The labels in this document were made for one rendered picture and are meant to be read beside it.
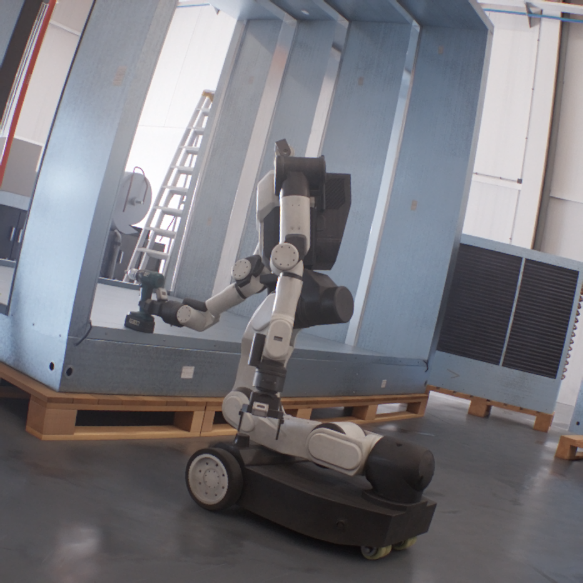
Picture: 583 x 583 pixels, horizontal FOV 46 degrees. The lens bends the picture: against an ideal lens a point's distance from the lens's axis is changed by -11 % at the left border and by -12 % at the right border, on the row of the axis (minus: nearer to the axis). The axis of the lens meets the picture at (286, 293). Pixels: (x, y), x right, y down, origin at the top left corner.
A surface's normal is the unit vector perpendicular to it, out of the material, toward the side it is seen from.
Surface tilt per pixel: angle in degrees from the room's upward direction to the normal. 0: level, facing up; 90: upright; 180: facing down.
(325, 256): 104
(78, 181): 90
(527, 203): 90
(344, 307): 74
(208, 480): 90
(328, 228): 80
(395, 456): 59
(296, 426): 90
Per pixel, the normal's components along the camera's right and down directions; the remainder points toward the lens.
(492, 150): -0.51, -0.11
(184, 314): -0.45, -0.32
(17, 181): 0.83, 0.20
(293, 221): 0.05, -0.15
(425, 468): 0.71, -0.12
